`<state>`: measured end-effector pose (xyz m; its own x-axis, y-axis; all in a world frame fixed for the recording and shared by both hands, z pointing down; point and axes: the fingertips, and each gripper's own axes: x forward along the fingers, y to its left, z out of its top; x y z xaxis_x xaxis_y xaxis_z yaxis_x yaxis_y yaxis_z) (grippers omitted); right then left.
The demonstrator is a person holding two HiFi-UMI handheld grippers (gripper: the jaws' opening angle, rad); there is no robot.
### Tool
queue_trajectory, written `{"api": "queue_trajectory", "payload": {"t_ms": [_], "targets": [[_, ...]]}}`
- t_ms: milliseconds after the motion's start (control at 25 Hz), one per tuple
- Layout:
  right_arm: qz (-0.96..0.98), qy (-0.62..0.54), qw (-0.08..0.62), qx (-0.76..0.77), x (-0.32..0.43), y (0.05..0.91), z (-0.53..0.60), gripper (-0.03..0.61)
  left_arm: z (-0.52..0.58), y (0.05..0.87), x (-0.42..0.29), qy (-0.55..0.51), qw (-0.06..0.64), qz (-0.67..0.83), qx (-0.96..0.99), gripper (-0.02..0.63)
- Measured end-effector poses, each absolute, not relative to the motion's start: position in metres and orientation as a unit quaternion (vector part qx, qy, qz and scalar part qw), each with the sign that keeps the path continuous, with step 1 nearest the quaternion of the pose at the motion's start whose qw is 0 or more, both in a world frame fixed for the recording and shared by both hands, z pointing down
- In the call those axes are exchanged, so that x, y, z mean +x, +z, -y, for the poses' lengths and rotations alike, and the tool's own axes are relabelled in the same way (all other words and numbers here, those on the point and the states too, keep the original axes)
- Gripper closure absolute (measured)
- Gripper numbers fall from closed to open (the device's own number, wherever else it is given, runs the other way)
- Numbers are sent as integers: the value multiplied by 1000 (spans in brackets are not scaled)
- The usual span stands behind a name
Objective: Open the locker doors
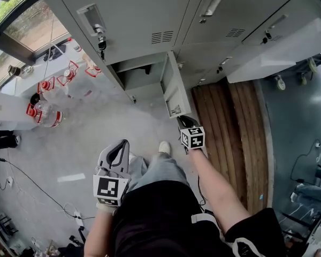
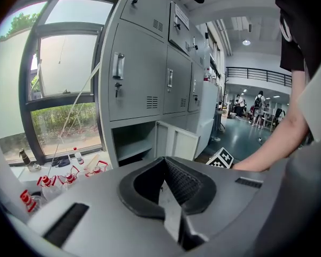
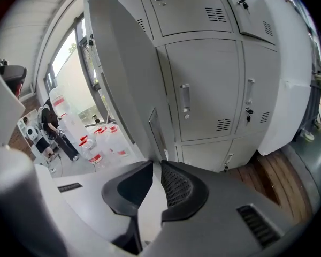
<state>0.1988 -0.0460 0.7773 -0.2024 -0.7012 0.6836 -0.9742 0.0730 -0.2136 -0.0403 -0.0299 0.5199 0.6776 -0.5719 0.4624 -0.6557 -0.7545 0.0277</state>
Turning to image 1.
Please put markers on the small black door key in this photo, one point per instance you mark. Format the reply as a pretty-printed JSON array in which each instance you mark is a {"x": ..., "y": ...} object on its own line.
[{"x": 266, "y": 37}]

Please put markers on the wooden slat platform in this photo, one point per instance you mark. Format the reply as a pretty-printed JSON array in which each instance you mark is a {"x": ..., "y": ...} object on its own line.
[{"x": 230, "y": 132}]

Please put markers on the black stand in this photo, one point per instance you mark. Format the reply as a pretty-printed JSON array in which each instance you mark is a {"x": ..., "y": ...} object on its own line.
[{"x": 75, "y": 245}]

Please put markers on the person's left forearm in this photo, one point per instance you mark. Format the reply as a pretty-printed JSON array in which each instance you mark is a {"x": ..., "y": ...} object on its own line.
[{"x": 99, "y": 234}]

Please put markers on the person's right forearm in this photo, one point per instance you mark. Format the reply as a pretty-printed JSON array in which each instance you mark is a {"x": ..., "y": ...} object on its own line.
[{"x": 214, "y": 186}]

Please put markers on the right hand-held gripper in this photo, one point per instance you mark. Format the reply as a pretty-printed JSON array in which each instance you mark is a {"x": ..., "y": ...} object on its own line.
[{"x": 194, "y": 139}]

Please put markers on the person's white shoe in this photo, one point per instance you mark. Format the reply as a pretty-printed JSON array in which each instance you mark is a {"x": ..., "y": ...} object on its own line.
[{"x": 164, "y": 146}]

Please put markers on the clear water jug red cap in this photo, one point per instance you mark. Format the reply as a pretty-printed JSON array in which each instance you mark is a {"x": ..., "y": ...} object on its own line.
[
  {"x": 75, "y": 86},
  {"x": 93, "y": 69},
  {"x": 48, "y": 115},
  {"x": 53, "y": 90}
]

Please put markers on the black key bunch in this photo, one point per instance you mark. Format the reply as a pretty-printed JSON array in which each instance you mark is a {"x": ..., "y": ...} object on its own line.
[{"x": 102, "y": 45}]

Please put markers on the row of grey locker doors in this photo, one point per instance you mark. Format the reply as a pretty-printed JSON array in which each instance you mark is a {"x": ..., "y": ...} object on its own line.
[{"x": 139, "y": 12}]

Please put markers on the grey metal locker door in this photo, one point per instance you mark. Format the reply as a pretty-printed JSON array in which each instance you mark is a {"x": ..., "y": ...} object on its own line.
[{"x": 174, "y": 90}]

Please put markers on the white power strip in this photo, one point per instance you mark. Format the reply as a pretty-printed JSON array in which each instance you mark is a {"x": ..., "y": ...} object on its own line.
[{"x": 79, "y": 218}]

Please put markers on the person's black shirt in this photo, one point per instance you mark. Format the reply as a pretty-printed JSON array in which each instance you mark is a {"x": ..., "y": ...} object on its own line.
[{"x": 160, "y": 223}]

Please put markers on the black bag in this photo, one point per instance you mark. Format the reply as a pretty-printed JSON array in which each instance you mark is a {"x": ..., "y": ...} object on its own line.
[{"x": 4, "y": 140}]

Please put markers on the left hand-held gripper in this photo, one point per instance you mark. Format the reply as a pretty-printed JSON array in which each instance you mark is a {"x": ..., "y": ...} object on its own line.
[{"x": 109, "y": 190}]

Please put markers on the white box cabinet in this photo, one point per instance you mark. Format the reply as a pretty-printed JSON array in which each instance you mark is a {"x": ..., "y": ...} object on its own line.
[{"x": 8, "y": 111}]

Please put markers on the person's grey trousers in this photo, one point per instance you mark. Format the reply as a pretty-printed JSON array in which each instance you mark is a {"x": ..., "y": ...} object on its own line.
[{"x": 163, "y": 170}]

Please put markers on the grey metal locker cabinet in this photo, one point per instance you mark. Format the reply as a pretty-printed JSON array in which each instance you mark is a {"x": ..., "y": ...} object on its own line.
[{"x": 59, "y": 4}]

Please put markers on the dark window frame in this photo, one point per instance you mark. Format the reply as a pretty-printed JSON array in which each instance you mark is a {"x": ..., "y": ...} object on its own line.
[{"x": 13, "y": 43}]

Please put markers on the wheeled metal cart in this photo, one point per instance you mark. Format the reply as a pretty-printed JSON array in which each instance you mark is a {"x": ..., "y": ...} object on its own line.
[{"x": 310, "y": 63}]

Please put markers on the black cloth bundle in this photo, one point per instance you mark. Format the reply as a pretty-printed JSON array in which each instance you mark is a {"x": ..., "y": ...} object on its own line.
[{"x": 54, "y": 53}]

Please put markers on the white floor tape strip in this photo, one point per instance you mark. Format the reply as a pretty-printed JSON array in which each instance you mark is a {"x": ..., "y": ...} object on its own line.
[{"x": 70, "y": 177}]

